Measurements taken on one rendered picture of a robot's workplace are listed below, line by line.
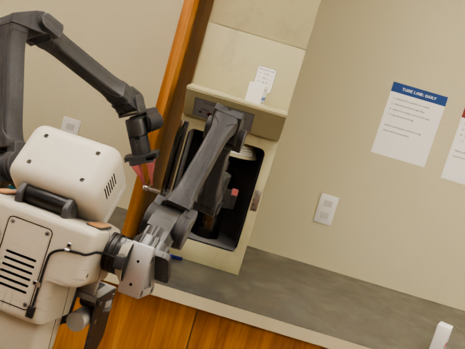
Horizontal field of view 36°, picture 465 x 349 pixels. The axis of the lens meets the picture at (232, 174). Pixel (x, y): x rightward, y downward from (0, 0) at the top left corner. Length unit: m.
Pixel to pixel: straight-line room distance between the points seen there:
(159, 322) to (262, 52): 0.90
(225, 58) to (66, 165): 0.93
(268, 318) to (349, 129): 0.92
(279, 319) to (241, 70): 0.79
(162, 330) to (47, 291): 0.77
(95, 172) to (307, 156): 1.39
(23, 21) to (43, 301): 0.71
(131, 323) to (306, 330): 0.53
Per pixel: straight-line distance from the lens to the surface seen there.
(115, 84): 2.08
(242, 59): 2.34
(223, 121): 1.82
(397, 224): 2.87
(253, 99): 2.26
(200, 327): 2.23
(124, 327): 2.27
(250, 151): 2.41
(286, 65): 2.33
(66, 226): 1.50
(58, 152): 1.58
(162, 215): 1.63
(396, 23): 2.79
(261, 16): 2.34
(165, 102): 2.28
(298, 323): 2.19
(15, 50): 1.85
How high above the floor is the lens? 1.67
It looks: 10 degrees down
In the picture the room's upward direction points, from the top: 16 degrees clockwise
